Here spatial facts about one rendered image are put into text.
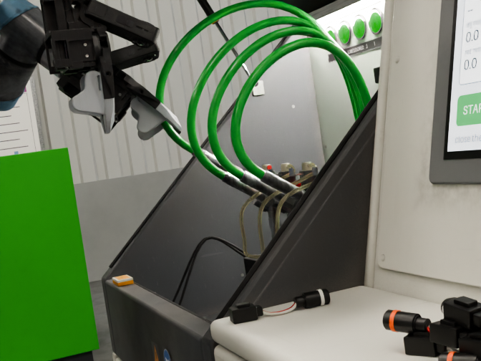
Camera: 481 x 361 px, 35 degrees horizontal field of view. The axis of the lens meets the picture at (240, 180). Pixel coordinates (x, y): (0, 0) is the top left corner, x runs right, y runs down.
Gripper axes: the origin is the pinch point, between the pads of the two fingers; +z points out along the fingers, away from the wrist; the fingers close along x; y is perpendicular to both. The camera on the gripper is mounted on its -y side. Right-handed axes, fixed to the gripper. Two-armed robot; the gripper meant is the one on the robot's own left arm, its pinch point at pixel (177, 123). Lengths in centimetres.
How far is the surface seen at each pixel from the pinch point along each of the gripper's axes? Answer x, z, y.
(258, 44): 15.9, 4.6, -14.0
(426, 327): 58, 37, 15
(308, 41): 22.1, 10.9, -16.3
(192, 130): 8.0, 3.7, 1.2
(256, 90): -34.1, 4.3, -24.7
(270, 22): 7.8, 2.8, -21.4
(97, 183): -634, -118, -49
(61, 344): -337, -22, 70
